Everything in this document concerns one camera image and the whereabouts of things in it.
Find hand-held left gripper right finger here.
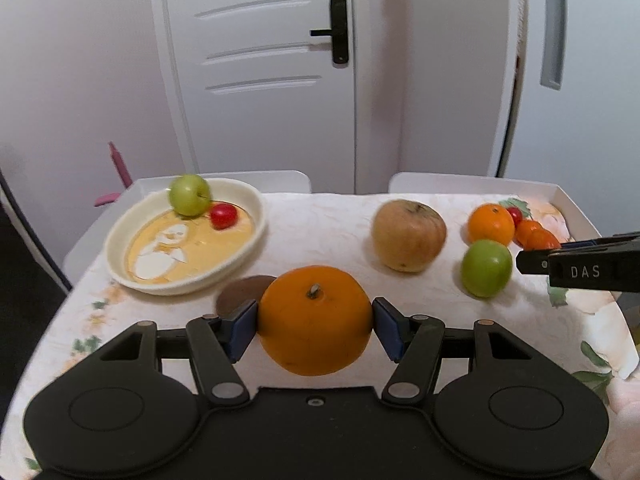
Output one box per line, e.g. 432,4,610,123
371,297,538,407

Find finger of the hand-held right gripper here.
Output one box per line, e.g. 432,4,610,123
559,231,640,252
516,248,552,276

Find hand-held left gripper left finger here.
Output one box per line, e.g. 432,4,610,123
97,300,261,408

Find green apple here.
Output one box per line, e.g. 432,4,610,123
460,240,513,298
168,174,211,218

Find medium orange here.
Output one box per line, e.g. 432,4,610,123
467,202,516,246

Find large orange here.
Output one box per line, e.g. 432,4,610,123
258,266,373,376

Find cream bowl with yellow print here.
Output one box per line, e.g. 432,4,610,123
103,178,267,296

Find small tangerine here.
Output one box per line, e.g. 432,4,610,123
515,220,543,248
525,230,562,252

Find large yellow-brown apple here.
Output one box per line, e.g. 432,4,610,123
371,199,447,273

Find white door with narrow window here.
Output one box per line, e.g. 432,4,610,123
492,0,640,241

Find white rimmed tray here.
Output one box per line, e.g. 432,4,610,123
62,170,312,293
389,172,603,241

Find floral tablecloth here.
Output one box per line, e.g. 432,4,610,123
22,192,640,480

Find white panelled door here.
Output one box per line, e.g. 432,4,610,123
149,0,362,194

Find pink handled mop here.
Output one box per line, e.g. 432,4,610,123
94,141,134,208

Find black door handle lock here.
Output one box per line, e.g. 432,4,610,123
310,0,349,65

